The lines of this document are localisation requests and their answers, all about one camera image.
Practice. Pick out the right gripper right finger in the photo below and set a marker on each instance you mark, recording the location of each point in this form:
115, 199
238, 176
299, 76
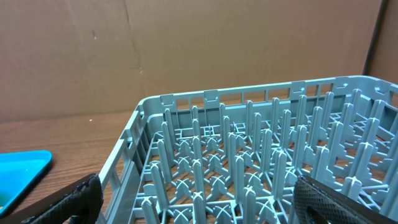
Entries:
315, 202

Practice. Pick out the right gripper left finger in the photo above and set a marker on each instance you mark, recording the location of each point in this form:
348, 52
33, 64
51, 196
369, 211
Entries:
79, 202

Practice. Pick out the grey dishwasher rack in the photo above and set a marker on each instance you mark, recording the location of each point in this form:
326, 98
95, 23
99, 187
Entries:
233, 155

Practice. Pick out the teal serving tray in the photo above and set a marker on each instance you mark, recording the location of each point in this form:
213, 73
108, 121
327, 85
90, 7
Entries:
20, 171

